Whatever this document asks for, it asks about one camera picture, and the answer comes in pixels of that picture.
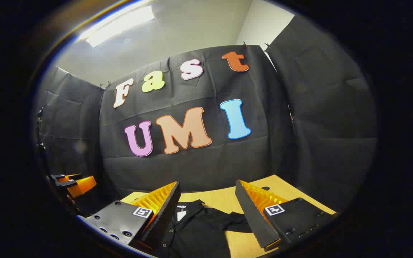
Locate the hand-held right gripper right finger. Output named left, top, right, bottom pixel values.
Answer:
left=235, top=180, right=337, bottom=250

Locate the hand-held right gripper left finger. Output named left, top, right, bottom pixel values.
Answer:
left=79, top=181, right=181, bottom=251

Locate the black button-up jacket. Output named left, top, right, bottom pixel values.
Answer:
left=156, top=200, right=253, bottom=258

